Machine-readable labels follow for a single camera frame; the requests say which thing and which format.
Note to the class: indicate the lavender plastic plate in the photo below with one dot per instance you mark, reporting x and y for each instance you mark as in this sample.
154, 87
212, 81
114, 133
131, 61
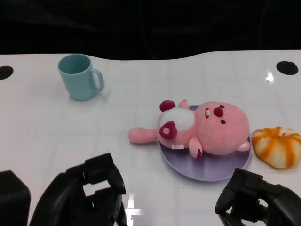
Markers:
207, 169

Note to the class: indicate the orange striped toy bun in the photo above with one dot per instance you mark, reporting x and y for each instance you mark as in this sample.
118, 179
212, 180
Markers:
274, 148

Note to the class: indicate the black round table grommet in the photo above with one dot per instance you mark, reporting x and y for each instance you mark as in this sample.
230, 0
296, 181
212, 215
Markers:
287, 68
5, 72

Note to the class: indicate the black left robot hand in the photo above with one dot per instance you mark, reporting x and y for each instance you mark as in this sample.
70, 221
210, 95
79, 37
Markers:
65, 202

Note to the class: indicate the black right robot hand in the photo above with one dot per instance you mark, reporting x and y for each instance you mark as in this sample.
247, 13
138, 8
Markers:
282, 204

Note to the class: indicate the light blue plastic mug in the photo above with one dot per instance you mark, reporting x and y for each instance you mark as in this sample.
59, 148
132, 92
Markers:
78, 86

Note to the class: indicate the pink plush beaver doll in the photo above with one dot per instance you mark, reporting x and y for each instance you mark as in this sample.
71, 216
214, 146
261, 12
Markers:
218, 131

